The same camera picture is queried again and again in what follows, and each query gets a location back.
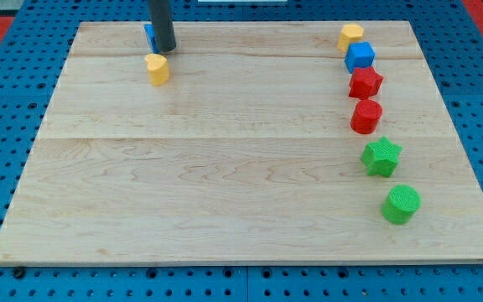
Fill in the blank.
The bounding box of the blue triangle block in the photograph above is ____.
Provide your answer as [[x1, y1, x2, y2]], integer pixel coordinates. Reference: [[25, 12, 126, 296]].
[[143, 23, 159, 54]]

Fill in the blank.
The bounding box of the yellow hexagon block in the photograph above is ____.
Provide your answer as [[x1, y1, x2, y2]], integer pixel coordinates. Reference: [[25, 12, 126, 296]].
[[337, 23, 364, 53]]

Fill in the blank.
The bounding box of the light wooden board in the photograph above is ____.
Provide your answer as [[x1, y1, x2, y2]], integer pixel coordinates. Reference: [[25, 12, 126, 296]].
[[0, 21, 483, 267]]

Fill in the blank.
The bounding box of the yellow heart block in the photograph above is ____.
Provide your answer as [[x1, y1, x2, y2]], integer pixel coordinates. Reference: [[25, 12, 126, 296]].
[[144, 54, 170, 86]]

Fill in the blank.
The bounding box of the red cylinder block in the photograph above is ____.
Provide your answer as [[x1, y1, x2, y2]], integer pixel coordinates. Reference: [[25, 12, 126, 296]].
[[350, 99, 383, 134]]

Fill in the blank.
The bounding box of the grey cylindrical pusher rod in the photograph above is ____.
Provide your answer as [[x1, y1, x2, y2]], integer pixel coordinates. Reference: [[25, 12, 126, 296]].
[[148, 0, 176, 53]]

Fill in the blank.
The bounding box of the green star block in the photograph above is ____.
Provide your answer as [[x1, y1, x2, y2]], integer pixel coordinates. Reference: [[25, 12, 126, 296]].
[[361, 136, 403, 178]]

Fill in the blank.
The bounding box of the red star block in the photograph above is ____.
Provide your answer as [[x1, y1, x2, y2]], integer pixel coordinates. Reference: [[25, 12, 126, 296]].
[[349, 66, 384, 99]]

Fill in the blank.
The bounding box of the blue cube block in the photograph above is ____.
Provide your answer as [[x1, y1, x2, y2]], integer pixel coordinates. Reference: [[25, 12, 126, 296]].
[[345, 42, 376, 74]]

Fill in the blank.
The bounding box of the green cylinder block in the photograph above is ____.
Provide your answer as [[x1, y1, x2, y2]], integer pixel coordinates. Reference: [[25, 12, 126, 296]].
[[381, 185, 422, 225]]

